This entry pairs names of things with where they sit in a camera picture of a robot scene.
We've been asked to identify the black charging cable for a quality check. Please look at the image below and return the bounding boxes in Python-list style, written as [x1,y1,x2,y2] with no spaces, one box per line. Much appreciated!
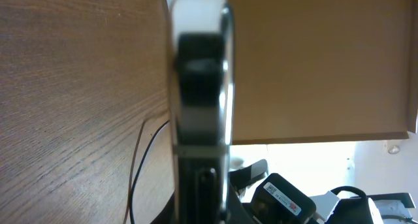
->
[129,119,170,224]

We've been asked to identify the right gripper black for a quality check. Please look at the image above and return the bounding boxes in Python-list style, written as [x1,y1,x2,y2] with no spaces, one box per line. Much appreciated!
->
[229,159,316,224]

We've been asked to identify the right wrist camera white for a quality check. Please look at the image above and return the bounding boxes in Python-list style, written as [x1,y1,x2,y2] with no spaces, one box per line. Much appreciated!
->
[309,186,416,224]

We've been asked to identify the black smartphone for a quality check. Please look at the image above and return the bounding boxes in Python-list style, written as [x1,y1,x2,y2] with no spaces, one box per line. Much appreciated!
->
[167,0,235,223]

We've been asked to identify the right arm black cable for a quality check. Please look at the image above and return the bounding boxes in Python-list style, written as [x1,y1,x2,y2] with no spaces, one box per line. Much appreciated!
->
[329,185,368,199]

